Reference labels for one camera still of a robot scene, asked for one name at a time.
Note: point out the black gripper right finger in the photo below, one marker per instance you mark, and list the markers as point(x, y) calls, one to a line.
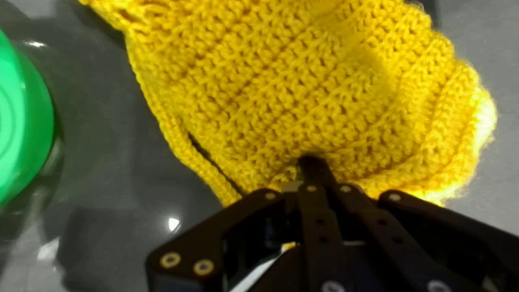
point(406, 255)

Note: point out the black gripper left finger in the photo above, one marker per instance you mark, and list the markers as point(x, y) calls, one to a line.
point(322, 237)

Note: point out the yellow knitted cloth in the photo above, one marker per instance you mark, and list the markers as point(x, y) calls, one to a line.
point(244, 88)

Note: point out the small green bowl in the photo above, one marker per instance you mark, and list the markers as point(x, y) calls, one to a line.
point(26, 120)

